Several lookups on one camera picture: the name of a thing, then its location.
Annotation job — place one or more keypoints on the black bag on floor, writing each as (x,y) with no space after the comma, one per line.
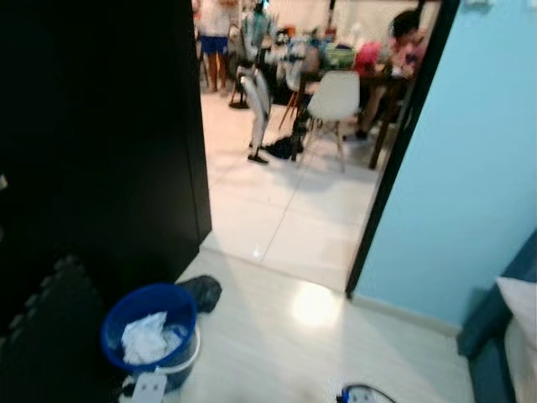
(285,149)

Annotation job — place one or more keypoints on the blue waste bin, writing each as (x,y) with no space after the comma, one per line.
(134,304)

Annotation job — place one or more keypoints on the white tissue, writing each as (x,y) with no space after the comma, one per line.
(147,340)

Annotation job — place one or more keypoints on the standing humanoid robot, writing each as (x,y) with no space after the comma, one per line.
(256,92)

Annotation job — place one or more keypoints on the pink bag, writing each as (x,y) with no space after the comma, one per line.
(367,57)

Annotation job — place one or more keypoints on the pink pillow with coloured dots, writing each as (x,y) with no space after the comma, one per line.
(520,302)

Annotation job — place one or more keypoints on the black plastic bag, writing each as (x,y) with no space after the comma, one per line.
(205,292)

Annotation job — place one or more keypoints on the blue bed frame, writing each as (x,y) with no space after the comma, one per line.
(487,336)

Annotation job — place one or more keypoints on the black foam floor mat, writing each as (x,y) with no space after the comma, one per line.
(50,336)

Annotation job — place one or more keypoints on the black wardrobe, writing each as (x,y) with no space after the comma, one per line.
(101,126)

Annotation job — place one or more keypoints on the dark wooden table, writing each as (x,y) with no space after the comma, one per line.
(382,126)

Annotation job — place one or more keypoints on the standing person in blue shorts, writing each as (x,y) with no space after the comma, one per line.
(214,21)

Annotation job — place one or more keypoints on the white chair with wooden legs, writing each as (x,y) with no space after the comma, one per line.
(334,94)

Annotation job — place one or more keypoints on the seated person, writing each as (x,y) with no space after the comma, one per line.
(409,42)

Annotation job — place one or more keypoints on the black door frame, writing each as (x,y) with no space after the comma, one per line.
(403,134)

